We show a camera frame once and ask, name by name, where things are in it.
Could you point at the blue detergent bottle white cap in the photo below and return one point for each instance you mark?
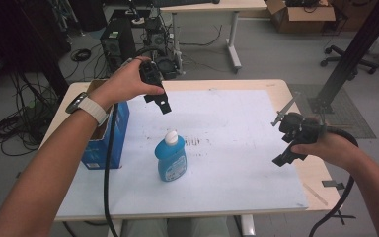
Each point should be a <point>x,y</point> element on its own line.
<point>171,161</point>

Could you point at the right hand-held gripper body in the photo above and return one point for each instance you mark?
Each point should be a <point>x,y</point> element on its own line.
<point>301,129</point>

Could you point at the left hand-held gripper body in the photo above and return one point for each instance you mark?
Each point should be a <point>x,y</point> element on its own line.
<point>149,74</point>

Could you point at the person's left hand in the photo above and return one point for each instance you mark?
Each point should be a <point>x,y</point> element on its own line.
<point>125,84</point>

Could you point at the black office chair base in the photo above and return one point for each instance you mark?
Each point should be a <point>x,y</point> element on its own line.
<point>348,59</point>

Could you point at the black tape strip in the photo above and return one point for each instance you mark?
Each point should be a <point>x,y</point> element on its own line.
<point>333,184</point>

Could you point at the person's right hand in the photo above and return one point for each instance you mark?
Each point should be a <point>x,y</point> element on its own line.
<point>329,149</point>

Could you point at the blue cardboard box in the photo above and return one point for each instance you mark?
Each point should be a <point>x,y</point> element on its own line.
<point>112,144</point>

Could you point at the wooden desk white legs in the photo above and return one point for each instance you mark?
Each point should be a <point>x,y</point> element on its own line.
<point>217,6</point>

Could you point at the black keyboard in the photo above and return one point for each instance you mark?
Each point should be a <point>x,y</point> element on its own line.
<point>181,2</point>

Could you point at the brown cardboard box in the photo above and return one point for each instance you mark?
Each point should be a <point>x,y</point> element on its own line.
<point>302,16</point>

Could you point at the black computer tower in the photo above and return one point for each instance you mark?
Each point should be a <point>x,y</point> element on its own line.
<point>118,42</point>

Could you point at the black metal post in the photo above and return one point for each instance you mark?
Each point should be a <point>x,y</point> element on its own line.
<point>352,56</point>

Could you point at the white table leg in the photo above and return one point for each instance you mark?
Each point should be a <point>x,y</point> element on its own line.
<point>247,226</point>

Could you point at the dark floor mat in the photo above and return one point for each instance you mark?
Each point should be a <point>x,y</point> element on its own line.
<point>352,121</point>

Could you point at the white table mat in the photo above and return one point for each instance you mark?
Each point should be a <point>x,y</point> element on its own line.
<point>230,154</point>

